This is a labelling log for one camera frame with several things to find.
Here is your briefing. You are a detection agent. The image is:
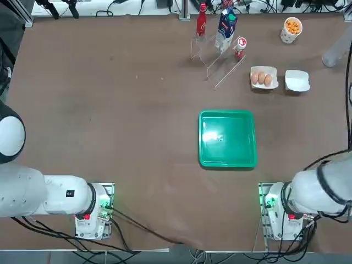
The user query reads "white paper snack box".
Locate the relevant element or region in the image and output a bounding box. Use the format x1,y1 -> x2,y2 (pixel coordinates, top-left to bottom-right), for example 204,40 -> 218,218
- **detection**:
284,69 -> 311,93

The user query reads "white paper egg box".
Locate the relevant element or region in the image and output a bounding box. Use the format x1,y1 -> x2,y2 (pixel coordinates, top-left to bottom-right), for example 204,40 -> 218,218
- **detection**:
250,65 -> 279,90

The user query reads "green plastic tray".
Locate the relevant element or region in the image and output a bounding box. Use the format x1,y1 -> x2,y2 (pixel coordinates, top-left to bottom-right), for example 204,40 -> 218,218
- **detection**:
197,109 -> 259,169

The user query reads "clear acrylic shelf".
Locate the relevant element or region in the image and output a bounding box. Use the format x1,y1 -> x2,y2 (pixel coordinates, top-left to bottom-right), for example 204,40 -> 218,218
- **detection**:
189,32 -> 248,91

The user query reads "small red-capped drink bottle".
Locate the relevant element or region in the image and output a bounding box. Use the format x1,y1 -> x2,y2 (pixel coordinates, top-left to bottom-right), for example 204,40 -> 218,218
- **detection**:
234,37 -> 248,62

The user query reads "red soda bottle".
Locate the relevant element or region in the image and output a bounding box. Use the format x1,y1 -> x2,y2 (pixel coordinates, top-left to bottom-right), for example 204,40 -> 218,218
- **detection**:
195,2 -> 208,40

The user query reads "blue and white milk carton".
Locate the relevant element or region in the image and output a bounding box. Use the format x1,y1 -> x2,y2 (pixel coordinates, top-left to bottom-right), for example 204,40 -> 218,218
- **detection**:
214,7 -> 238,54

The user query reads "paper cup of orange snacks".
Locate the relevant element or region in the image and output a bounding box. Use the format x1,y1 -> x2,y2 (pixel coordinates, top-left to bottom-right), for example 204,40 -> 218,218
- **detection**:
280,16 -> 304,44

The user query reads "black base cable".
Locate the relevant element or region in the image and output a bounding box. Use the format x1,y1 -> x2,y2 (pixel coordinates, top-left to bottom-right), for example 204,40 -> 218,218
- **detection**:
109,206 -> 190,246

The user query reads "aluminium frame post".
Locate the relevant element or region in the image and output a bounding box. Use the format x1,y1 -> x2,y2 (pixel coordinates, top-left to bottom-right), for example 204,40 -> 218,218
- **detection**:
179,0 -> 192,21

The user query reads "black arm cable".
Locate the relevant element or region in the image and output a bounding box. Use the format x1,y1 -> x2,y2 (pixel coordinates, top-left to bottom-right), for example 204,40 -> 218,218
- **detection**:
345,45 -> 352,151

